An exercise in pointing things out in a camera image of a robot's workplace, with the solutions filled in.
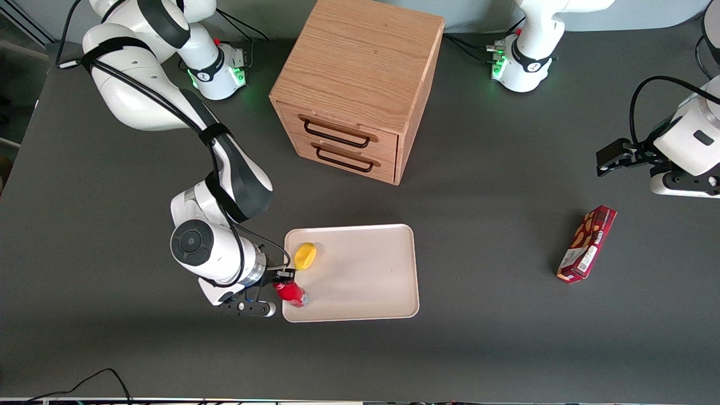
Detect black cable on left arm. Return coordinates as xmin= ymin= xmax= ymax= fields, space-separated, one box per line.
xmin=629 ymin=75 xmax=720 ymax=149

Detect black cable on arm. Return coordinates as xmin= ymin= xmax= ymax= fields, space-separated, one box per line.
xmin=56 ymin=0 xmax=294 ymax=289
xmin=629 ymin=75 xmax=720 ymax=149

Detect black left arm base cables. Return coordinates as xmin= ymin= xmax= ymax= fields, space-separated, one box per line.
xmin=443 ymin=16 xmax=527 ymax=66

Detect wooden drawer cabinet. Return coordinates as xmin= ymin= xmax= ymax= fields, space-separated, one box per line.
xmin=269 ymin=0 xmax=446 ymax=186

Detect black cable at table edge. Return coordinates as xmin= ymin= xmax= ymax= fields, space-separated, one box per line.
xmin=21 ymin=368 xmax=133 ymax=405

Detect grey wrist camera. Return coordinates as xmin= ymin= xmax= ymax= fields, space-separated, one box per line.
xmin=650 ymin=168 xmax=720 ymax=199
xmin=218 ymin=300 xmax=277 ymax=319

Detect red coke bottle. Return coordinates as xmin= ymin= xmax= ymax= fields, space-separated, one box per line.
xmin=273 ymin=281 xmax=310 ymax=309

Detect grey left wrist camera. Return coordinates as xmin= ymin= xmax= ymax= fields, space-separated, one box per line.
xmin=650 ymin=168 xmax=720 ymax=199

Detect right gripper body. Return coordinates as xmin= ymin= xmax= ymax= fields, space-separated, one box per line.
xmin=198 ymin=270 xmax=277 ymax=307

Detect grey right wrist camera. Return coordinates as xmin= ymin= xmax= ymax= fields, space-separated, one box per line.
xmin=218 ymin=300 xmax=277 ymax=319

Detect red cookie box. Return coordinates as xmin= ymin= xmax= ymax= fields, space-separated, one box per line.
xmin=556 ymin=205 xmax=618 ymax=284

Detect grey aluminium rail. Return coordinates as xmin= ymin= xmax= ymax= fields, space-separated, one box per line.
xmin=0 ymin=10 xmax=58 ymax=50

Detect yellow lemon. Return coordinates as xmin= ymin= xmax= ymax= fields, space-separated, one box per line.
xmin=294 ymin=242 xmax=318 ymax=272

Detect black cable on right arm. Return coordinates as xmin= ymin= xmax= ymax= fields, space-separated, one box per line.
xmin=56 ymin=0 xmax=294 ymax=289

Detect cream plastic tray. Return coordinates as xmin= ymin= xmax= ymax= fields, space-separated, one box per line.
xmin=282 ymin=224 xmax=421 ymax=323

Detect wooden drawer with short handle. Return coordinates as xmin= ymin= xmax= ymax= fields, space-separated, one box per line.
xmin=292 ymin=132 xmax=398 ymax=185

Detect wooden drawer with long handle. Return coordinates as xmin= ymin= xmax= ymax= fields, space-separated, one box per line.
xmin=274 ymin=101 xmax=400 ymax=164

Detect short dark drawer handle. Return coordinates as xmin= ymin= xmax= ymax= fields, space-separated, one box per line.
xmin=311 ymin=142 xmax=382 ymax=173

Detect black right arm base cable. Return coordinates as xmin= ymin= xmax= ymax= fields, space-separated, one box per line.
xmin=214 ymin=8 xmax=271 ymax=71

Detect long dark drawer handle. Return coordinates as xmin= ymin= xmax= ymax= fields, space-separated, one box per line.
xmin=298 ymin=114 xmax=379 ymax=149

